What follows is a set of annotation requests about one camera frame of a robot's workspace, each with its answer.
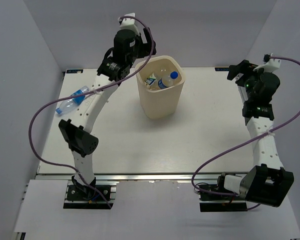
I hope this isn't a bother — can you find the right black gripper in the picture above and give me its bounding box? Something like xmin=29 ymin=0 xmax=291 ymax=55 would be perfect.
xmin=227 ymin=60 xmax=270 ymax=101

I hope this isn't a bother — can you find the clear bottle green white label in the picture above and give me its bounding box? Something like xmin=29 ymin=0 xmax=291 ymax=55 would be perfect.
xmin=144 ymin=66 xmax=168 ymax=91

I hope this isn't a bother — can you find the small bottle blue label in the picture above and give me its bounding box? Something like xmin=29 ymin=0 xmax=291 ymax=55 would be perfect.
xmin=158 ymin=71 xmax=178 ymax=90

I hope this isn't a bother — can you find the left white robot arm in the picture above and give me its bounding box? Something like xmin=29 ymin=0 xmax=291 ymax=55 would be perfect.
xmin=59 ymin=28 xmax=156 ymax=200

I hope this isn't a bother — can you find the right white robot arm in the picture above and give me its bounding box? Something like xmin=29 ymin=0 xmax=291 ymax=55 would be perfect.
xmin=215 ymin=59 xmax=294 ymax=207

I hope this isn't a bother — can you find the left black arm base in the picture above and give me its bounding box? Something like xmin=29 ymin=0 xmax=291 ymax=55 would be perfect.
xmin=63 ymin=182 xmax=116 ymax=210

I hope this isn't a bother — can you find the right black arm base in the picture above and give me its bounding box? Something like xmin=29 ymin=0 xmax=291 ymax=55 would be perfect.
xmin=194 ymin=174 xmax=247 ymax=213

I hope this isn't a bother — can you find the cream plastic bin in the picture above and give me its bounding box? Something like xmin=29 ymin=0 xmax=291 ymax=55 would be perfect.
xmin=135 ymin=55 xmax=185 ymax=119

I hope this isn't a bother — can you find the black XDOF logo sticker right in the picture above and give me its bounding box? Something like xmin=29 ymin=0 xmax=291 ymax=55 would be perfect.
xmin=214 ymin=67 xmax=229 ymax=72

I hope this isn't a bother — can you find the black logo sticker left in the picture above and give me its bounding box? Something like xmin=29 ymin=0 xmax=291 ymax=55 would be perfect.
xmin=66 ymin=69 xmax=83 ymax=74

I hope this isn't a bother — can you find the clear bottle blue label left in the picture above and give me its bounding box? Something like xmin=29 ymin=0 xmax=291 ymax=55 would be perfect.
xmin=55 ymin=85 xmax=90 ymax=115

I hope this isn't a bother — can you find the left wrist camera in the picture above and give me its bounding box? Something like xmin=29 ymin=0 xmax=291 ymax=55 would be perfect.
xmin=118 ymin=18 xmax=140 ymax=36

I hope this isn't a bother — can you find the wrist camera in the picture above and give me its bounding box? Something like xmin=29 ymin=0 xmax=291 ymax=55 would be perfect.
xmin=253 ymin=53 xmax=281 ymax=73
xmin=118 ymin=18 xmax=140 ymax=36

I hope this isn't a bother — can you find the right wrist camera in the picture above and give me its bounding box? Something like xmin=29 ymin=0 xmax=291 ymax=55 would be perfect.
xmin=253 ymin=53 xmax=281 ymax=73

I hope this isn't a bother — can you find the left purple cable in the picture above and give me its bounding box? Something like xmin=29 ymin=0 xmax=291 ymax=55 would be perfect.
xmin=28 ymin=15 xmax=156 ymax=210

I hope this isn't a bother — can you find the aluminium front rail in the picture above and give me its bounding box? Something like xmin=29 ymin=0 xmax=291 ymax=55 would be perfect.
xmin=34 ymin=171 xmax=250 ymax=183

